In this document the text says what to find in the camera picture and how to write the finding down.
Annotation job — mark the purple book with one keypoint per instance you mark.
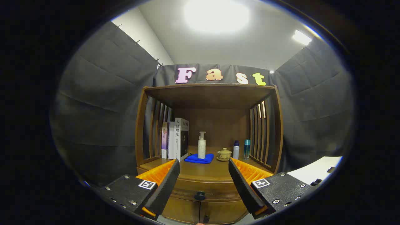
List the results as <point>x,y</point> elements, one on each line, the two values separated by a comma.
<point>165,140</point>

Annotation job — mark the black backdrop cloth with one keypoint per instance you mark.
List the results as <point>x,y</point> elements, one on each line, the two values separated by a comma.
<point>103,109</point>

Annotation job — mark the white plastic drawer unit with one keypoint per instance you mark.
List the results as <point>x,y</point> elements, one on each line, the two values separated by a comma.
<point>312,170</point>

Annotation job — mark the wooden drawer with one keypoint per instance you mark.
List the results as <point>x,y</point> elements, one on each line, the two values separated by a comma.
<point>215,189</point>

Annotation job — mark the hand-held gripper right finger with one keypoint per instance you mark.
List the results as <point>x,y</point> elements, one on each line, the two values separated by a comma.
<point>243,187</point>

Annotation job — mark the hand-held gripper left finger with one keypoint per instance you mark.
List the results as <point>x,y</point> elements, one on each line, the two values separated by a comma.
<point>165,187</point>

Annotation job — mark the yellow lidded tea cup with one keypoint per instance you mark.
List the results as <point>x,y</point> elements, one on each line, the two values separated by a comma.
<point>224,154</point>

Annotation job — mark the white pump bottle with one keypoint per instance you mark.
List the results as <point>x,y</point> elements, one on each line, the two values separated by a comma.
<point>202,148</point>

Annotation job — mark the round ceiling light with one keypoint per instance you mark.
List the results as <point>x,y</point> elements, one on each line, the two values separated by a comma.
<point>215,15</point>

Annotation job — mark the wooden cabinet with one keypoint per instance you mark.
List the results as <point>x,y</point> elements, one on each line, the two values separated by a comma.
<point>212,97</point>

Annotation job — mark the thin white book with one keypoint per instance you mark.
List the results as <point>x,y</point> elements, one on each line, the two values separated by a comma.
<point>171,143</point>

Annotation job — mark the rectangular ceiling light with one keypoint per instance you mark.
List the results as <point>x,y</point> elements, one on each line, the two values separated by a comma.
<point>301,37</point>

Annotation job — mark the wooden cabinet door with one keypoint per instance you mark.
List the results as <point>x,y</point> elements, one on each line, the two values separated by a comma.
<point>225,212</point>
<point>181,209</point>

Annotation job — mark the clear blue bottle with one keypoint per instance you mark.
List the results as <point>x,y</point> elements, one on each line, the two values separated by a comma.
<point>247,150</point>

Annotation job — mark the white bottle with blue cap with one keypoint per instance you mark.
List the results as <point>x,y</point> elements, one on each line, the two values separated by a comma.
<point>236,151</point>

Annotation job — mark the wooden countertop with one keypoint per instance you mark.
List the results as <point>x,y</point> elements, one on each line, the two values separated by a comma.
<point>203,172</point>

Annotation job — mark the folded blue cloth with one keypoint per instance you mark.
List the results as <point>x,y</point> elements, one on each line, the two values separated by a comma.
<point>198,159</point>

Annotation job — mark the thick white and black book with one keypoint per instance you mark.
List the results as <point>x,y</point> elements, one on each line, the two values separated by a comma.
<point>181,140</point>

